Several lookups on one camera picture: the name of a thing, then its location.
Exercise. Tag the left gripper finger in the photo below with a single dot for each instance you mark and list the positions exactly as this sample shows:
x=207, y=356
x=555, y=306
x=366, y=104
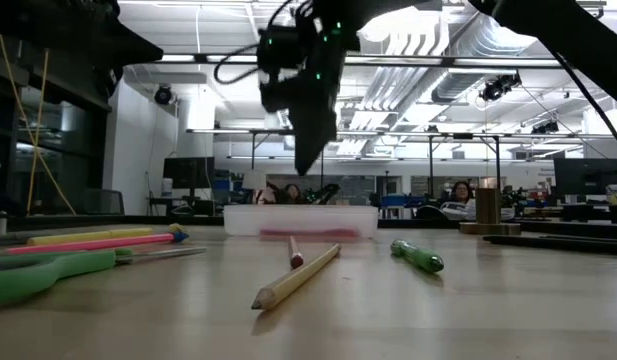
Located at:
x=128, y=47

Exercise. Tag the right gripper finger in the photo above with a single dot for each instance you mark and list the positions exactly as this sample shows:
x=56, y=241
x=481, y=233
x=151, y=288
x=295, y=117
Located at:
x=313, y=135

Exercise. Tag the pink highlighter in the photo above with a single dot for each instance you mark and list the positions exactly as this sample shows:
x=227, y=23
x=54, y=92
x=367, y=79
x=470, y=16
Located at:
x=308, y=233

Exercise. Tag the pink pen with blue cap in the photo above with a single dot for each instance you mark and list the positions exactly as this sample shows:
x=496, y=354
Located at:
x=88, y=245

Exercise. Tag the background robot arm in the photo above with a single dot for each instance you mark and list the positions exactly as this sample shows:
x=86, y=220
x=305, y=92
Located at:
x=328, y=192

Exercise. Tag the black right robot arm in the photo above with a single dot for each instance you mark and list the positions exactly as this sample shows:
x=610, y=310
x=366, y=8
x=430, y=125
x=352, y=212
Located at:
x=563, y=35

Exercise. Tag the clear plastic supply box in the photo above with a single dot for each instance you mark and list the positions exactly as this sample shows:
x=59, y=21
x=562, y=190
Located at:
x=248, y=220

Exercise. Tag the black ceiling spotlight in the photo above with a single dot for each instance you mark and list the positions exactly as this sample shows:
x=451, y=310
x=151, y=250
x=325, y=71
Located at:
x=163, y=95
x=545, y=128

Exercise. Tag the person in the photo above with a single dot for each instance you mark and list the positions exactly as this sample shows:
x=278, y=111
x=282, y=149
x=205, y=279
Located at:
x=462, y=195
x=292, y=193

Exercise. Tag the blue storage bin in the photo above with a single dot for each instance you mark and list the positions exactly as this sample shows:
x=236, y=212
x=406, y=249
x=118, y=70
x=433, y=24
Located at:
x=403, y=200

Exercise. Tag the orange pencil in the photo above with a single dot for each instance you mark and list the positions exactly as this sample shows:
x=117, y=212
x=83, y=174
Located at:
x=295, y=259

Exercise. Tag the black monitor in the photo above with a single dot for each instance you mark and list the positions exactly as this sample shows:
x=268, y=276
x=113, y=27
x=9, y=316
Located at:
x=585, y=175
x=188, y=172

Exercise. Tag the yellow wooden pencil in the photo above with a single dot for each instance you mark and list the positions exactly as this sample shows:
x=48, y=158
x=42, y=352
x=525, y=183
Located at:
x=295, y=280

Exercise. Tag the gray mesh chair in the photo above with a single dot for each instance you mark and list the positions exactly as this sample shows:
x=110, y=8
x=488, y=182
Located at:
x=103, y=202

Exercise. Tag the green pen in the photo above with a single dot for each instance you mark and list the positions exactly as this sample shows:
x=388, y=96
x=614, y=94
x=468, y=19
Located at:
x=423, y=259

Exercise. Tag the bright yellow clip pen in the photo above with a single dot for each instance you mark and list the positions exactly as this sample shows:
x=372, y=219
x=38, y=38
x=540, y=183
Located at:
x=88, y=236

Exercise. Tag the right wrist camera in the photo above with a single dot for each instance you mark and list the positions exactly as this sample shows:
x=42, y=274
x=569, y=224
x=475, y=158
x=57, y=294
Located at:
x=275, y=55

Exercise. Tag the background station frame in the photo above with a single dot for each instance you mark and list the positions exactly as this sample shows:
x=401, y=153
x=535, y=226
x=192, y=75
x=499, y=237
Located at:
x=430, y=165

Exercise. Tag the silver ventilation duct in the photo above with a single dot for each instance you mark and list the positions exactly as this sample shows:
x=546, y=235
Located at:
x=488, y=45

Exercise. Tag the black ceiling camera rig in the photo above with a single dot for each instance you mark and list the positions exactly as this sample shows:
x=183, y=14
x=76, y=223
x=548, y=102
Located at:
x=498, y=89

